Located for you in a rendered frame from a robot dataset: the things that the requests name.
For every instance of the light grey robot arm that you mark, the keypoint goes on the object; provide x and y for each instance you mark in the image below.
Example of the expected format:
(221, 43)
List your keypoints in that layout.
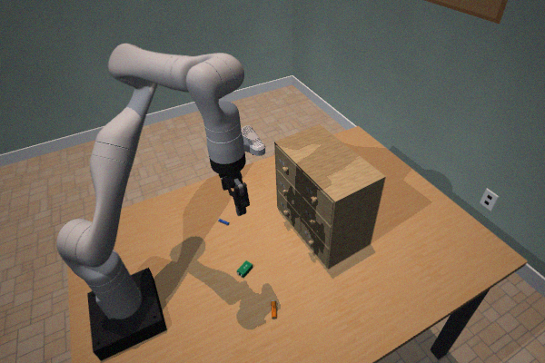
(91, 243)

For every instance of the orange battery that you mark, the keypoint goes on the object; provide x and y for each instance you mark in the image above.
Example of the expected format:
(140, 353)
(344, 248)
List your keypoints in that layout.
(274, 312)

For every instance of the green battery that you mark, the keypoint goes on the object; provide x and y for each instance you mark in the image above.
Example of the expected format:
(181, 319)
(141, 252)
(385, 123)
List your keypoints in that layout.
(244, 269)

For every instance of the wooden chest of drawers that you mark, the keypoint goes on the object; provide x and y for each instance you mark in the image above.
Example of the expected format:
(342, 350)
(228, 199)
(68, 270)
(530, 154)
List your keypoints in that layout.
(354, 186)

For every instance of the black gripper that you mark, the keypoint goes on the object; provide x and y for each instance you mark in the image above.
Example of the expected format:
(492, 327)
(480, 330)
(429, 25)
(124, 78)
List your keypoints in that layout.
(231, 177)

